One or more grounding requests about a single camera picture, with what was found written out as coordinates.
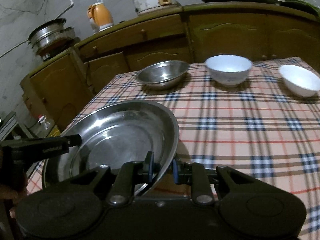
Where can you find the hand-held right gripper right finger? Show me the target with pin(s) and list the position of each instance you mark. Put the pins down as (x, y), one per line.
(175, 172)

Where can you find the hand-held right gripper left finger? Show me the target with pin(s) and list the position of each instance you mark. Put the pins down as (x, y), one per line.
(150, 170)

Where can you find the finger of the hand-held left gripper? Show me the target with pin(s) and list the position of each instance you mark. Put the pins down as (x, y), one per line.
(75, 140)

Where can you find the large steel plate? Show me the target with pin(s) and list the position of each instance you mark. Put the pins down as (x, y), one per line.
(120, 112)

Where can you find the small steel bowl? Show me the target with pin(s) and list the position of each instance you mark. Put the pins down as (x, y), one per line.
(162, 73)

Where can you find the deep white bowl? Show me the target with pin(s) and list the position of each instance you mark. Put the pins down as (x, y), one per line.
(228, 71)

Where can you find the shallow white bowl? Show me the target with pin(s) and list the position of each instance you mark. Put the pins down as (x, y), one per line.
(300, 80)

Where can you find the person's left hand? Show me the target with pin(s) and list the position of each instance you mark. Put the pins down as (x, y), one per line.
(10, 196)

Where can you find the clear plastic bottle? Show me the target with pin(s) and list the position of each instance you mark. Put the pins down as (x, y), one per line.
(45, 123)

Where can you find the plaid tablecloth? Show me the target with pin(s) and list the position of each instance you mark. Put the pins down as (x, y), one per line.
(237, 140)

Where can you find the portable stove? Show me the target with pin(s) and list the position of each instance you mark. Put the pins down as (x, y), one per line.
(57, 50)

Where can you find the steel steamer pot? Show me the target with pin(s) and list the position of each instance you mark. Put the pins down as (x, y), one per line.
(50, 33)

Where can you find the orange electric kettle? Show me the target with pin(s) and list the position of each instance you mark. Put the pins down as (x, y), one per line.
(101, 16)

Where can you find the wooden kitchen cabinet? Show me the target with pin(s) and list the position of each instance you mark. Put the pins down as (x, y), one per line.
(225, 35)

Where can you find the aluminium frame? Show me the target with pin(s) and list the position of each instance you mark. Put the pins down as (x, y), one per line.
(6, 127)

